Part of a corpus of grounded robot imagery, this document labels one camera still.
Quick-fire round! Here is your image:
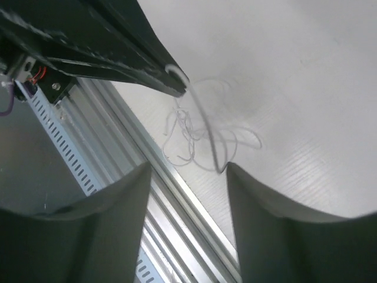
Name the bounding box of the white slotted cable duct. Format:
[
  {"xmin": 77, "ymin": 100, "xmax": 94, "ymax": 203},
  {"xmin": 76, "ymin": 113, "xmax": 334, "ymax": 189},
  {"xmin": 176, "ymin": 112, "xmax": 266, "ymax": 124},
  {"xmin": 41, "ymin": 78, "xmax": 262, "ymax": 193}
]
[{"xmin": 14, "ymin": 81, "xmax": 161, "ymax": 283}]

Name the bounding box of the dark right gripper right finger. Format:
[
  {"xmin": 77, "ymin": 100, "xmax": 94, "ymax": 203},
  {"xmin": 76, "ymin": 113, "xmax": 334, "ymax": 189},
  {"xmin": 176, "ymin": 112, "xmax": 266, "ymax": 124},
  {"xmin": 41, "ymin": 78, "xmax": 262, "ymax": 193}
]
[{"xmin": 226, "ymin": 163, "xmax": 376, "ymax": 282}]

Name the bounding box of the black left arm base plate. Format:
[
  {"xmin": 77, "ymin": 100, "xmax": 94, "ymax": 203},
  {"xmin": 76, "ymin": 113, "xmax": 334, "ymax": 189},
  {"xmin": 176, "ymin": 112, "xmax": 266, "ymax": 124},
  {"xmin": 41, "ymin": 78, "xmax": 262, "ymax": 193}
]
[{"xmin": 22, "ymin": 61, "xmax": 77, "ymax": 105}]

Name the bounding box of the white wire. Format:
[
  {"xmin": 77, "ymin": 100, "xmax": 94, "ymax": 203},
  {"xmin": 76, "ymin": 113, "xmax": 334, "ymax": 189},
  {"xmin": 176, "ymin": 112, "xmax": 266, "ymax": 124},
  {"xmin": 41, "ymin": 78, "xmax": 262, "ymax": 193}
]
[{"xmin": 161, "ymin": 65, "xmax": 263, "ymax": 174}]

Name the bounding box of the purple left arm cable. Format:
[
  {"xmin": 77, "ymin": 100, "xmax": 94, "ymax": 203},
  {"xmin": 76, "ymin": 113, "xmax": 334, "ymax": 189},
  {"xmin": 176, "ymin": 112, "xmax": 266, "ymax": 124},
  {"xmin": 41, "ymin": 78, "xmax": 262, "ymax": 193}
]
[{"xmin": 0, "ymin": 82, "xmax": 15, "ymax": 117}]

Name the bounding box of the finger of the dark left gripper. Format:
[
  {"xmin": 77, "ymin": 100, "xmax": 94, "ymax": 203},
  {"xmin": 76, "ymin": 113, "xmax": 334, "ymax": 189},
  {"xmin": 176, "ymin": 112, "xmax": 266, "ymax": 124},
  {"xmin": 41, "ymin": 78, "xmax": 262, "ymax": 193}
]
[{"xmin": 1, "ymin": 1, "xmax": 186, "ymax": 97}]

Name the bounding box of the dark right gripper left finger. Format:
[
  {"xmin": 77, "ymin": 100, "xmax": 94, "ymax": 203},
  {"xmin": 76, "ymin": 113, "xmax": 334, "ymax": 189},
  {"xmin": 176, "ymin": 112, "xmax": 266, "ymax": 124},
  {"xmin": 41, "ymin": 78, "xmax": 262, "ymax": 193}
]
[{"xmin": 1, "ymin": 162, "xmax": 151, "ymax": 282}]

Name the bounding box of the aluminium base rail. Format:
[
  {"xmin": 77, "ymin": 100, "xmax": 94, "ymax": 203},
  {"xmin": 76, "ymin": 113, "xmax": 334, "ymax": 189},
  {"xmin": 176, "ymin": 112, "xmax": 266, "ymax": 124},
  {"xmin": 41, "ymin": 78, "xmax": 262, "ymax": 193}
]
[{"xmin": 58, "ymin": 78, "xmax": 241, "ymax": 282}]

